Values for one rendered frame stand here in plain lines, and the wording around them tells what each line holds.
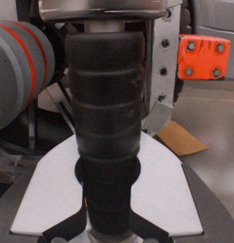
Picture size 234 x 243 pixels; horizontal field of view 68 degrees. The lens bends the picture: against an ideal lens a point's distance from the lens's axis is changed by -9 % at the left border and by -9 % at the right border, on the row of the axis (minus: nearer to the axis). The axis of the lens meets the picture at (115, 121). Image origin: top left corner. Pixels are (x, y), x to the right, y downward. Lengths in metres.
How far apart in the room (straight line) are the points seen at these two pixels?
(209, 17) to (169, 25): 0.31
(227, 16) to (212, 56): 0.31
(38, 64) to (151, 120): 0.20
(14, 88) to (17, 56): 0.04
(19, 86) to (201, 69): 0.27
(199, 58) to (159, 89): 0.08
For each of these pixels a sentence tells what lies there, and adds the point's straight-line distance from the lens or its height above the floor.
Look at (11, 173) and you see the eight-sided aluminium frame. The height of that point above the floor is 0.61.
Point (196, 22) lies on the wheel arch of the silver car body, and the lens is 0.60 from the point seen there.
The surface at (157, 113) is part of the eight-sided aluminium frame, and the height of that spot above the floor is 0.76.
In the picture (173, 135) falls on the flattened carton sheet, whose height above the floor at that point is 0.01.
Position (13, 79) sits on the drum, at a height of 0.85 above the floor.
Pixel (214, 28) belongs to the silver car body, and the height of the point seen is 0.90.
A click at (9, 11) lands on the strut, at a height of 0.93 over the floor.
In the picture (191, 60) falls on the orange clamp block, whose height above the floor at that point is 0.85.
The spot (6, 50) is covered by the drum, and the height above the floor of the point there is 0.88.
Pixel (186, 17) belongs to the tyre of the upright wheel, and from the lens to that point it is 0.40.
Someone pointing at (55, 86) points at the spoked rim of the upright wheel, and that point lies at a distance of 0.44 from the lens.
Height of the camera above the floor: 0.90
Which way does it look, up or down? 28 degrees down
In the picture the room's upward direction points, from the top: 1 degrees counter-clockwise
